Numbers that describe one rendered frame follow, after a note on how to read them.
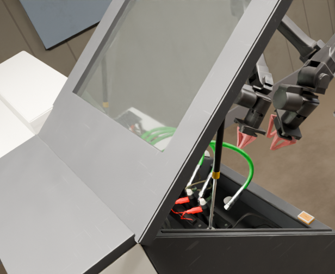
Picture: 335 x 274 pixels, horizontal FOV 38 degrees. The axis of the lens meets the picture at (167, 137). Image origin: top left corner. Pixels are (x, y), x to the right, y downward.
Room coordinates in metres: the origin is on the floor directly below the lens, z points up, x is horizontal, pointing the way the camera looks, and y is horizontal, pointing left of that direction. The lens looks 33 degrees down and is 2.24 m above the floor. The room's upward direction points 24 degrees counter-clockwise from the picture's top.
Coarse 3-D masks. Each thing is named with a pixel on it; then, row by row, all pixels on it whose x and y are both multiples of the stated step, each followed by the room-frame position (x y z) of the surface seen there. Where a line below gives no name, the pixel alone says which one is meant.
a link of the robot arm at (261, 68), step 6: (258, 60) 1.45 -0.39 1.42; (264, 60) 1.46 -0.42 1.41; (258, 66) 1.42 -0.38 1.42; (264, 66) 1.42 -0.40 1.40; (252, 72) 1.42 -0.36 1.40; (258, 72) 1.39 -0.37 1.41; (264, 72) 1.40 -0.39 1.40; (252, 78) 1.43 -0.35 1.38; (258, 78) 1.38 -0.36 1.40; (252, 84) 1.39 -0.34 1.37; (258, 84) 1.37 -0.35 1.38
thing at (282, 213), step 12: (228, 168) 1.55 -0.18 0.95; (216, 180) 1.62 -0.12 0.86; (228, 180) 1.51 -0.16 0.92; (240, 180) 1.45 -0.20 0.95; (252, 192) 1.36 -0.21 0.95; (264, 192) 1.33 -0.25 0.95; (252, 204) 1.40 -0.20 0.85; (264, 204) 1.31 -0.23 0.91; (276, 204) 1.25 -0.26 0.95; (288, 204) 1.23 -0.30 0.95; (276, 216) 1.26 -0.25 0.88; (288, 216) 1.18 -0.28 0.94
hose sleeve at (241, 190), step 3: (240, 189) 1.17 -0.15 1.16; (243, 189) 1.17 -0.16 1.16; (237, 192) 1.17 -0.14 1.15; (240, 192) 1.17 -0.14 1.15; (234, 195) 1.18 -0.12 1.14; (237, 195) 1.17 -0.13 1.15; (240, 195) 1.17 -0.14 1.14; (231, 198) 1.18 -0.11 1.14; (234, 198) 1.17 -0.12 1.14; (237, 198) 1.17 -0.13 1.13; (231, 201) 1.17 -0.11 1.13; (234, 201) 1.17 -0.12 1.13; (228, 204) 1.17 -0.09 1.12; (231, 204) 1.17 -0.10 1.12
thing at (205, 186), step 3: (213, 147) 1.38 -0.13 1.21; (213, 150) 1.38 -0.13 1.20; (210, 174) 1.36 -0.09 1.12; (207, 177) 1.36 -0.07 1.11; (210, 177) 1.36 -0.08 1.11; (207, 180) 1.35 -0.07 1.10; (210, 180) 1.35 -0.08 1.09; (204, 183) 1.36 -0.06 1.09; (207, 183) 1.35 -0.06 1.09; (204, 186) 1.35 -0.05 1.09; (207, 186) 1.35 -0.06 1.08; (201, 189) 1.35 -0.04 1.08; (204, 189) 1.34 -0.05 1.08; (201, 192) 1.34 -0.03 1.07; (204, 192) 1.34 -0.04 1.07; (201, 195) 1.33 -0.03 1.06
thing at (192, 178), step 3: (201, 159) 1.44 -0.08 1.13; (201, 162) 1.44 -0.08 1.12; (198, 165) 1.44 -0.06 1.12; (195, 168) 1.44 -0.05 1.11; (198, 168) 1.43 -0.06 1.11; (195, 171) 1.43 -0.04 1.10; (198, 171) 1.43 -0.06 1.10; (195, 174) 1.42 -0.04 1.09; (192, 177) 1.42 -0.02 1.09; (195, 177) 1.42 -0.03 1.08; (189, 180) 1.42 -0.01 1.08; (192, 180) 1.42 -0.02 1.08; (189, 183) 1.41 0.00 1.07; (192, 183) 1.41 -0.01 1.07; (189, 186) 1.41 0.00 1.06
